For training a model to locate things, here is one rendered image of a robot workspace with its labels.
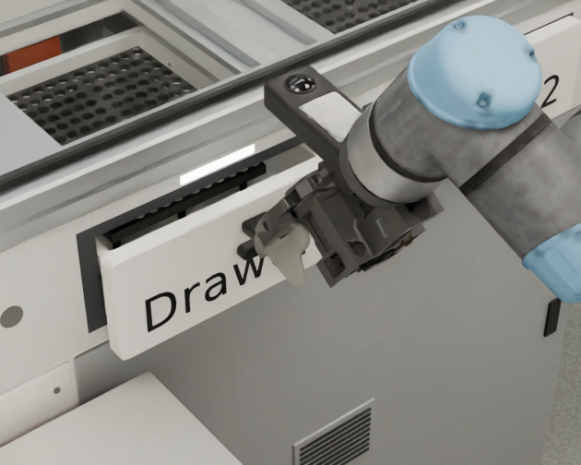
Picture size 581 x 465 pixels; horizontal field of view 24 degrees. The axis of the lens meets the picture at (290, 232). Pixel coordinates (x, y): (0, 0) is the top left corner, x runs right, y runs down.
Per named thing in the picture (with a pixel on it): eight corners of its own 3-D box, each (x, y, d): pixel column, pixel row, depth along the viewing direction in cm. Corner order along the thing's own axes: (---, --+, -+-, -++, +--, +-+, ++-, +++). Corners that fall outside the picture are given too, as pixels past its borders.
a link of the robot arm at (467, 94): (507, 146, 82) (414, 42, 82) (428, 213, 91) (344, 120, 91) (579, 81, 85) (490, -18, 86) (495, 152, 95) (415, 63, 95)
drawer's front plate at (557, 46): (571, 108, 147) (585, 19, 140) (371, 208, 133) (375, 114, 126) (559, 101, 148) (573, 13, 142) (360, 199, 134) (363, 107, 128)
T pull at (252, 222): (312, 230, 118) (312, 218, 117) (243, 264, 114) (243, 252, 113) (287, 210, 120) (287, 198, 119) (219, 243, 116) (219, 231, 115)
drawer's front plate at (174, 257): (374, 233, 130) (379, 140, 123) (121, 363, 116) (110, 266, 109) (362, 225, 131) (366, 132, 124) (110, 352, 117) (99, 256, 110)
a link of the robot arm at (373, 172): (348, 106, 92) (435, 67, 96) (323, 135, 96) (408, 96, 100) (405, 199, 91) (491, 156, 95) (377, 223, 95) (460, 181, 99)
